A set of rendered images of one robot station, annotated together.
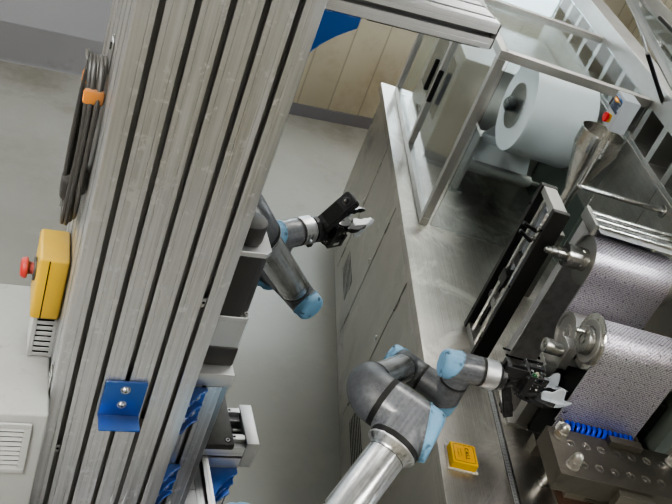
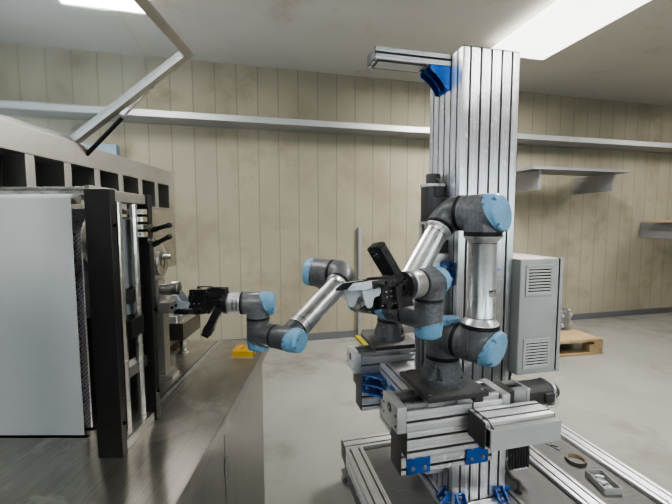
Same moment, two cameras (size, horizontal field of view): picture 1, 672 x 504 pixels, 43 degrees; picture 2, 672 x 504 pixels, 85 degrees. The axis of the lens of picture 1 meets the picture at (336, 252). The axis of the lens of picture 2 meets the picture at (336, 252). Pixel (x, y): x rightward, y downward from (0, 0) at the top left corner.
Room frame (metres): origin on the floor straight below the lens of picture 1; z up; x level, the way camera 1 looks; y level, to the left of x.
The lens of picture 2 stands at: (2.84, 0.13, 1.37)
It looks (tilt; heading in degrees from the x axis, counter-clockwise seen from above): 5 degrees down; 194
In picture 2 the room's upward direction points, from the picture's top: straight up
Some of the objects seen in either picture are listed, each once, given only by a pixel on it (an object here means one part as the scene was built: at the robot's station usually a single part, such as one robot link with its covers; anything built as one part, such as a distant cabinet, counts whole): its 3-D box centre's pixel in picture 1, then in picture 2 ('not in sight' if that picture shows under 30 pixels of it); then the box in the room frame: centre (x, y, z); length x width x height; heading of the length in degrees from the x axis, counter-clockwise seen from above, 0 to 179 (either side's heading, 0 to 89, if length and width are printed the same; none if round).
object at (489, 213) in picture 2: not in sight; (480, 279); (1.62, 0.30, 1.19); 0.15 x 0.12 x 0.55; 53
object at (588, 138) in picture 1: (598, 140); not in sight; (2.60, -0.62, 1.50); 0.14 x 0.14 x 0.06
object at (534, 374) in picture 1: (520, 379); (209, 300); (1.79, -0.56, 1.12); 0.12 x 0.08 x 0.09; 104
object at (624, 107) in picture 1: (618, 112); not in sight; (2.42, -0.59, 1.66); 0.07 x 0.07 x 0.10; 14
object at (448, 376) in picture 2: not in sight; (442, 366); (1.54, 0.20, 0.87); 0.15 x 0.15 x 0.10
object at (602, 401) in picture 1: (611, 405); not in sight; (1.84, -0.82, 1.11); 0.23 x 0.01 x 0.18; 104
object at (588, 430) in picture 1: (598, 434); not in sight; (1.82, -0.83, 1.03); 0.21 x 0.04 x 0.03; 104
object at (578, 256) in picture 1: (574, 257); not in sight; (2.11, -0.61, 1.34); 0.06 x 0.06 x 0.06; 14
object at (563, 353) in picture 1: (538, 382); (165, 328); (1.90, -0.64, 1.05); 0.06 x 0.05 x 0.31; 104
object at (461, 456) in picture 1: (462, 456); (244, 350); (1.66, -0.50, 0.91); 0.07 x 0.07 x 0.02; 14
